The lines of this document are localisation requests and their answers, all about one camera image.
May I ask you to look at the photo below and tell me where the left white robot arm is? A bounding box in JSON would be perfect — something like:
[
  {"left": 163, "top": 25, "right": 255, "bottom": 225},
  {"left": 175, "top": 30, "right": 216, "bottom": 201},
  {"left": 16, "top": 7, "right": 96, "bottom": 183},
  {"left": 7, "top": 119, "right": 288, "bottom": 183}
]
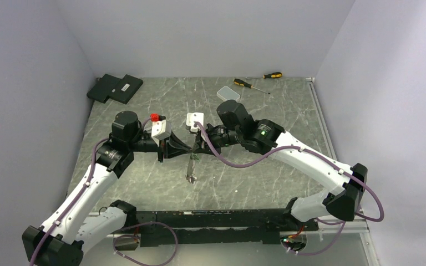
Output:
[{"left": 22, "top": 111, "right": 191, "bottom": 265}]

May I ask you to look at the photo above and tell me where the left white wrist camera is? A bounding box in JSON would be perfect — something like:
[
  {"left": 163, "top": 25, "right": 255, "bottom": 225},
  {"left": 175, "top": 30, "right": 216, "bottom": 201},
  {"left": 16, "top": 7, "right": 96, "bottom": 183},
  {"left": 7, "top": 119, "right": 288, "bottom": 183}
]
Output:
[{"left": 150, "top": 114, "right": 172, "bottom": 142}]

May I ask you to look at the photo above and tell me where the orange black screwdriver far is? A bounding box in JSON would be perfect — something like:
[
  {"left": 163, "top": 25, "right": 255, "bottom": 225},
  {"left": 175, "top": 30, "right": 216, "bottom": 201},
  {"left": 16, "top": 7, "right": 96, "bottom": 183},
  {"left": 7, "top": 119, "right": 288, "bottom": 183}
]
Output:
[{"left": 246, "top": 72, "right": 282, "bottom": 79}]

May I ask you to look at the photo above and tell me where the orange black screwdriver near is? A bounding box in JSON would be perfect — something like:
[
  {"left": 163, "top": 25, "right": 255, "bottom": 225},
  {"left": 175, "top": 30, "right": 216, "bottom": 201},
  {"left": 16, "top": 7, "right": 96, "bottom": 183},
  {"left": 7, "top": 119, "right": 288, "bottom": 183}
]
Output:
[{"left": 233, "top": 78, "right": 271, "bottom": 95}]

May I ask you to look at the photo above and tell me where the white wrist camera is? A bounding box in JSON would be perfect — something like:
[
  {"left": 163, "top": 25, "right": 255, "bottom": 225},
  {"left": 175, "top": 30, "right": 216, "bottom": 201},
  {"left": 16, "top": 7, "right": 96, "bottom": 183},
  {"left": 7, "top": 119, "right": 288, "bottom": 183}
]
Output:
[
  {"left": 150, "top": 114, "right": 172, "bottom": 142},
  {"left": 185, "top": 112, "right": 204, "bottom": 134}
]

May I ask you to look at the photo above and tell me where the black flat case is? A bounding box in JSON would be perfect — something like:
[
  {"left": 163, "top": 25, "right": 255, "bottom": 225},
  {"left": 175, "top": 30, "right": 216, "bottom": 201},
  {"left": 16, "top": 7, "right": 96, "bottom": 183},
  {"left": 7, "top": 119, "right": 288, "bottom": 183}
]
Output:
[{"left": 87, "top": 74, "right": 144, "bottom": 104}]

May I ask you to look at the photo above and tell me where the white plastic box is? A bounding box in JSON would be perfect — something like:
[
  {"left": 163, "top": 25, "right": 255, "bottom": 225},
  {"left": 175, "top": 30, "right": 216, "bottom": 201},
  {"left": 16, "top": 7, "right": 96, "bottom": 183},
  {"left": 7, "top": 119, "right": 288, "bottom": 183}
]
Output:
[{"left": 216, "top": 86, "right": 241, "bottom": 101}]

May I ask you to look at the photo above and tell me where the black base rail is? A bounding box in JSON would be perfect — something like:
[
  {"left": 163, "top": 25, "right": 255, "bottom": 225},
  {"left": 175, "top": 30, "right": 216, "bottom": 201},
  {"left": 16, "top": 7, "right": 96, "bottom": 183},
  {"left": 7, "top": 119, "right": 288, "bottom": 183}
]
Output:
[{"left": 108, "top": 199, "right": 318, "bottom": 247}]

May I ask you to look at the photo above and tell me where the purple cable at base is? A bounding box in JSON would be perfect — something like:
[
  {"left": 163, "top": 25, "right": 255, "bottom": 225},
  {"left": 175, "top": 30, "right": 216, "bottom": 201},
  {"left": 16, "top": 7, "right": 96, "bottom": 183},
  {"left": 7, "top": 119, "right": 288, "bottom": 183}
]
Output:
[{"left": 112, "top": 222, "right": 179, "bottom": 266}]

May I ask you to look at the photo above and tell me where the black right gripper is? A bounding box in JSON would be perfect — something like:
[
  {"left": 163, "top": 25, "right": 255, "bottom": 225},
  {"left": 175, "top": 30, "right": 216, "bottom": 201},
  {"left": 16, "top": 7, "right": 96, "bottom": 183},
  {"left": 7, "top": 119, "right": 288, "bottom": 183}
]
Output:
[{"left": 192, "top": 124, "right": 242, "bottom": 157}]

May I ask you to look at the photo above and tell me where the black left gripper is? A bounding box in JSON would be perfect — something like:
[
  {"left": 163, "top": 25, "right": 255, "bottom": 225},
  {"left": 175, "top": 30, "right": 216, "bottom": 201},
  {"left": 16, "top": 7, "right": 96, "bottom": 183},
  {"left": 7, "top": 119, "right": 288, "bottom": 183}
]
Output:
[{"left": 128, "top": 130, "right": 192, "bottom": 162}]

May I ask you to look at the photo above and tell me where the orange black screwdriver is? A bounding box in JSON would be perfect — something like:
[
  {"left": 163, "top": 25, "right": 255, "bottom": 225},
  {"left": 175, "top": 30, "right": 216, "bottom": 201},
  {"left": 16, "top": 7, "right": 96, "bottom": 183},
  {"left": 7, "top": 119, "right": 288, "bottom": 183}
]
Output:
[
  {"left": 233, "top": 78, "right": 271, "bottom": 95},
  {"left": 246, "top": 72, "right": 282, "bottom": 79}
]

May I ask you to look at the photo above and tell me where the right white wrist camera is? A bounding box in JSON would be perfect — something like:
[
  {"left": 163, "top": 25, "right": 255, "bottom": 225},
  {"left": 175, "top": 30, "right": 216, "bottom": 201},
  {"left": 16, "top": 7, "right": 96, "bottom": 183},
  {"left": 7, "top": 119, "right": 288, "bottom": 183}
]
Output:
[{"left": 185, "top": 112, "right": 204, "bottom": 134}]

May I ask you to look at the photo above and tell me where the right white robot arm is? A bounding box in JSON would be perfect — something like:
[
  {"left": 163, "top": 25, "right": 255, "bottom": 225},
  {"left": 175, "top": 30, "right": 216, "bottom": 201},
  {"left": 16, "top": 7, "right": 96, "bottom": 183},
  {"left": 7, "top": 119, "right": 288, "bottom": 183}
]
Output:
[{"left": 186, "top": 100, "right": 367, "bottom": 230}]

